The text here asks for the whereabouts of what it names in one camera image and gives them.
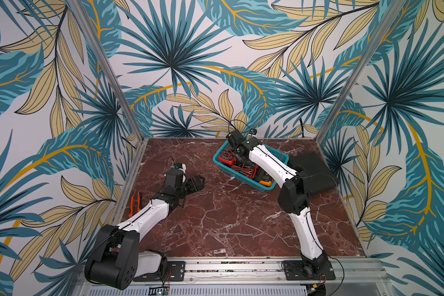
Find dark red multimeter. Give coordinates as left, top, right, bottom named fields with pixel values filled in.
left=217, top=150, right=238, bottom=167

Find red test lead cable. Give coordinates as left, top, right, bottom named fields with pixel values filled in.
left=229, top=160, right=260, bottom=180

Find yellow orange multimeter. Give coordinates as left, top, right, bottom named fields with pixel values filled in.
left=258, top=173, right=274, bottom=187

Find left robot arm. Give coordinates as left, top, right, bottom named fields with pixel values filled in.
left=84, top=164, right=205, bottom=290

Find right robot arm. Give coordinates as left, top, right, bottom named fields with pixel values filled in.
left=226, top=130, right=337, bottom=279

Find teal plastic basket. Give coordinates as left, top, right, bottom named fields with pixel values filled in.
left=213, top=141, right=289, bottom=192

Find black case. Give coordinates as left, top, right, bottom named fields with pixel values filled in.
left=288, top=152, right=340, bottom=195

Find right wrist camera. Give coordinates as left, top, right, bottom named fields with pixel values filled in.
left=248, top=128, right=257, bottom=138

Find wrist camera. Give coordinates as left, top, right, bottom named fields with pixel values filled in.
left=248, top=128, right=257, bottom=138
left=174, top=163, right=186, bottom=173

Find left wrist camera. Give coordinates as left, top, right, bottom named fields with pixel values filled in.
left=174, top=163, right=186, bottom=173

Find orange handled pliers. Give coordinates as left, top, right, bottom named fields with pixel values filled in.
left=128, top=192, right=142, bottom=218

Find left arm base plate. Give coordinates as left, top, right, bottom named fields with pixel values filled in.
left=160, top=261, right=186, bottom=283

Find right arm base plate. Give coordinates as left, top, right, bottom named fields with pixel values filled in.
left=281, top=260, right=336, bottom=282

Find aluminium front rail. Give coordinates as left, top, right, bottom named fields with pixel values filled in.
left=72, top=257, right=393, bottom=296

